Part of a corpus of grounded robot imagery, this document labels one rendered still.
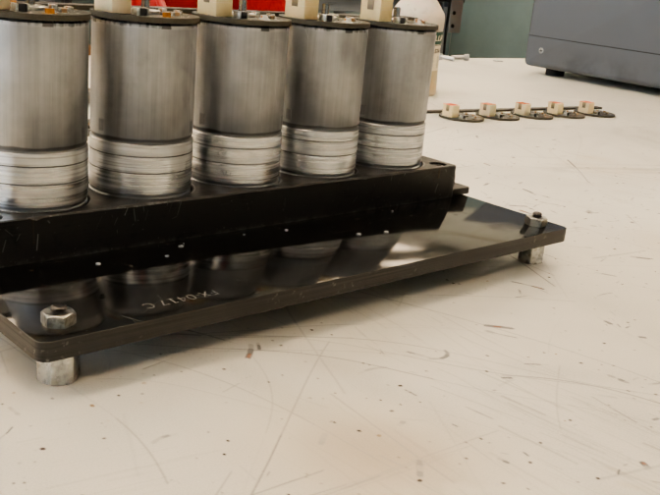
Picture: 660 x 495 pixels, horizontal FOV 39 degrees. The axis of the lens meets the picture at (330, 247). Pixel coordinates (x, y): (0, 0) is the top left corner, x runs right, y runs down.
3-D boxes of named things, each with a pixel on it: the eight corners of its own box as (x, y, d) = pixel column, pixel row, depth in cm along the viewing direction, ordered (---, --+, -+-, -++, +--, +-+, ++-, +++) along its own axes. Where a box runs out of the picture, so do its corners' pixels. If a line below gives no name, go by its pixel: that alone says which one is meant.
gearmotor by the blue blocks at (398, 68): (433, 193, 28) (455, 23, 27) (377, 201, 27) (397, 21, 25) (377, 175, 30) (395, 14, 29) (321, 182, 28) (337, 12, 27)
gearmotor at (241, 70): (295, 214, 25) (310, 18, 23) (220, 225, 23) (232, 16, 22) (240, 192, 26) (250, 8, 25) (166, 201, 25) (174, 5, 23)
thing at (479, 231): (386, 202, 32) (390, 170, 31) (563, 264, 27) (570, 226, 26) (-103, 277, 21) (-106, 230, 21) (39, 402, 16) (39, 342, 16)
